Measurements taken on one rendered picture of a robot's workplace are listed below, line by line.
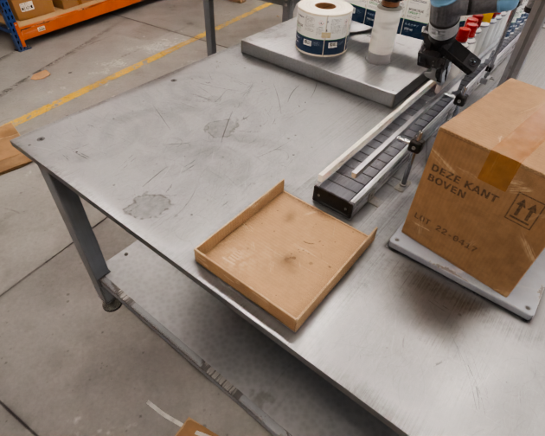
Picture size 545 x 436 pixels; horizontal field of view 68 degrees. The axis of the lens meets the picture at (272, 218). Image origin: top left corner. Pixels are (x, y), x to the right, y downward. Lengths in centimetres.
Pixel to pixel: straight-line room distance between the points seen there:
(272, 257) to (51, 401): 113
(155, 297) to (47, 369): 49
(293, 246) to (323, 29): 92
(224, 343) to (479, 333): 86
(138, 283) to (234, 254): 83
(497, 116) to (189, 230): 66
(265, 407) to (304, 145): 80
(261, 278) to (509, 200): 47
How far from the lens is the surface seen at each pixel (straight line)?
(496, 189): 79
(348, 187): 98
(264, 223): 93
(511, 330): 90
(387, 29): 157
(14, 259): 225
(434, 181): 83
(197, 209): 98
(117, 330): 181
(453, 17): 120
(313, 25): 159
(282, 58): 162
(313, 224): 93
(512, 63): 160
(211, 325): 149
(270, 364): 141
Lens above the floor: 149
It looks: 44 degrees down
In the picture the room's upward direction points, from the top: 3 degrees clockwise
